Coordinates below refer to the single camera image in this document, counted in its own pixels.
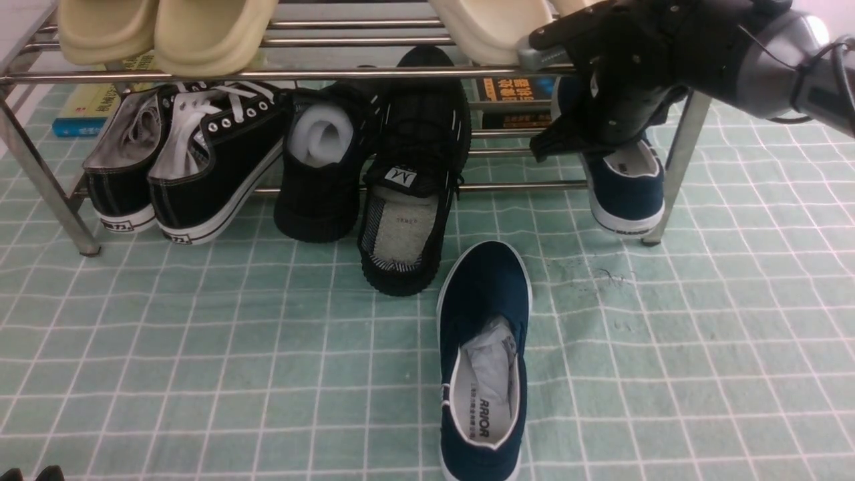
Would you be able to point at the navy slip-on shoe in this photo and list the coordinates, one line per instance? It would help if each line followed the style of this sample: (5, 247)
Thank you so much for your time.
(626, 189)
(483, 312)

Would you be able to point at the yellow foam slipper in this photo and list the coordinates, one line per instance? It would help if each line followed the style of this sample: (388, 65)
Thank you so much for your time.
(100, 32)
(206, 39)

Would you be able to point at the black knit sneaker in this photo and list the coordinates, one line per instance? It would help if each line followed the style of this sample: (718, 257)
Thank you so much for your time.
(412, 182)
(332, 133)

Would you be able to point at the silver metal shoe rack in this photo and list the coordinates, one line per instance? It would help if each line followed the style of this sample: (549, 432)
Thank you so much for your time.
(65, 203)

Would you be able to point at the cream foam slipper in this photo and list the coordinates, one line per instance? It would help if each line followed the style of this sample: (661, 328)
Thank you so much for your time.
(568, 7)
(487, 32)

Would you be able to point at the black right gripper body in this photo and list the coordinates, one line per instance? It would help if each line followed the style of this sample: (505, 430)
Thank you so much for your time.
(630, 57)

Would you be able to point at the black canvas sneaker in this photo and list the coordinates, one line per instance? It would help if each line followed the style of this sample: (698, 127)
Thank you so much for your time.
(117, 168)
(220, 144)

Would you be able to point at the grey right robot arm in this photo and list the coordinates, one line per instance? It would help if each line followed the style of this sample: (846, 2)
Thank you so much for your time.
(760, 57)

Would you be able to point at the cream foam slipper far right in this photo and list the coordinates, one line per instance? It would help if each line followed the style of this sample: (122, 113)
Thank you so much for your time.
(568, 7)

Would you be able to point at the black book with orange text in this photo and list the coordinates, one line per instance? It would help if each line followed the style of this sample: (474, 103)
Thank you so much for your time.
(515, 103)

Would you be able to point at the black canvas sneaker left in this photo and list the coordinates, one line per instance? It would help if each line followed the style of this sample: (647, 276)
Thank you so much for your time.
(117, 168)

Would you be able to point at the black canvas sneaker right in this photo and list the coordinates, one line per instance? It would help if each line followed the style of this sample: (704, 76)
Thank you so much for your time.
(220, 144)

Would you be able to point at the green checkered floor cloth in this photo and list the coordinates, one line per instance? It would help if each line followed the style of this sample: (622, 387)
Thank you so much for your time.
(724, 353)

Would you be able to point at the yellow and blue book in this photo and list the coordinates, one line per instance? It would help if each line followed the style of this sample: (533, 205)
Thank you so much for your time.
(89, 106)

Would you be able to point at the yellow foam slipper far left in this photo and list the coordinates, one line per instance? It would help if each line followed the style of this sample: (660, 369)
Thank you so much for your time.
(100, 32)

